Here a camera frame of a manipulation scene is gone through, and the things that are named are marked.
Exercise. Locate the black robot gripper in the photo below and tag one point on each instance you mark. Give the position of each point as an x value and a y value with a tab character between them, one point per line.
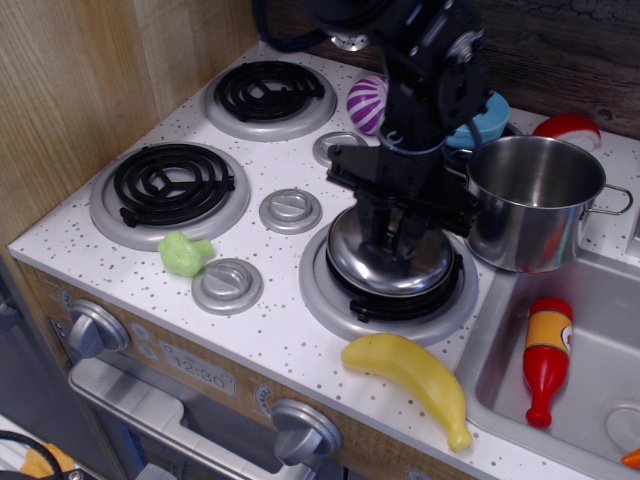
418	185

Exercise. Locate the steel pot lid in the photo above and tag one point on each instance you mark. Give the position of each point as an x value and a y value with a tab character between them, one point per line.
378	270

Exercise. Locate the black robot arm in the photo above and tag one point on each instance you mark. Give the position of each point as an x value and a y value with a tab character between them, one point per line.
433	62

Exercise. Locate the stainless steel pot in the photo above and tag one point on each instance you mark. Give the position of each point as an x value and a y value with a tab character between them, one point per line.
536	196

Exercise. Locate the front right black burner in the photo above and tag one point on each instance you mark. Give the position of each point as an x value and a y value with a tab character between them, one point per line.
330	305

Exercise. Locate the silver stove top knob rear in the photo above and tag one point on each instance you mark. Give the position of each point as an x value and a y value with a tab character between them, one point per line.
321	146

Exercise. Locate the silver stove knob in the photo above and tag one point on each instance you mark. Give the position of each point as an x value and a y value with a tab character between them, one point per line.
321	146
290	211
227	287

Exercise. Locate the silver stove top knob middle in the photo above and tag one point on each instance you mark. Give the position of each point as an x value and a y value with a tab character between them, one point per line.
290	211

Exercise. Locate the purple striped toy ball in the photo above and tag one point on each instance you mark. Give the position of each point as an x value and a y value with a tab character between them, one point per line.
366	102

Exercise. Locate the yellow toy banana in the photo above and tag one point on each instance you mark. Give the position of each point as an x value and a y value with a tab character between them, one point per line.
411	366

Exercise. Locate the blue plastic bowl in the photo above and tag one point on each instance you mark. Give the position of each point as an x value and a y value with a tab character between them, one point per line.
490	125

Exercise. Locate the silver stove top knob front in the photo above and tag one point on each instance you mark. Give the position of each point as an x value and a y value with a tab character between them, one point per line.
227	287

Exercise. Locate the back left black burner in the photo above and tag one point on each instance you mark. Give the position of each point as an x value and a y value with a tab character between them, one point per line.
269	101

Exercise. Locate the silver perforated ladle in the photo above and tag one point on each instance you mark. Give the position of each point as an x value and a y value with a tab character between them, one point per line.
350	43

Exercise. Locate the red toy ketchup bottle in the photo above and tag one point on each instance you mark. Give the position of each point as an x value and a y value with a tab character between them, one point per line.
546	356

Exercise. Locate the red white toy food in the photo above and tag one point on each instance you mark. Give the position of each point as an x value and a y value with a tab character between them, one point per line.
573	128

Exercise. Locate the front left black burner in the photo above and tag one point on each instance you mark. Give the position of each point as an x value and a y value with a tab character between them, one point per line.
195	189

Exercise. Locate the green toy broccoli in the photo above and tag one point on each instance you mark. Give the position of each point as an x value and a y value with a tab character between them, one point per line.
182	256

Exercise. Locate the right silver oven knob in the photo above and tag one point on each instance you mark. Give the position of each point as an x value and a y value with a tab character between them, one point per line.
303	432

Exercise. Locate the silver oven knob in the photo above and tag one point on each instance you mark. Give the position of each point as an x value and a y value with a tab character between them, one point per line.
95	330
303	432

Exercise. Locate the silver toy sink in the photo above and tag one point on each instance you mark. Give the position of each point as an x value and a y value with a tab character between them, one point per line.
595	415

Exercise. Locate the left silver oven knob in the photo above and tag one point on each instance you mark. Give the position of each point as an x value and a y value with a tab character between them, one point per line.
95	330

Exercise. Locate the orange toy in sink corner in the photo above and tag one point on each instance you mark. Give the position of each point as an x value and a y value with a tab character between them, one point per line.
632	459

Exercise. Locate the orange object bottom left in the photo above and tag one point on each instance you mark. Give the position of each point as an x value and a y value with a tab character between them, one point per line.
37	466

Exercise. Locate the silver oven door handle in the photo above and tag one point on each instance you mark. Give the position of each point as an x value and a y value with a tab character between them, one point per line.
189	427

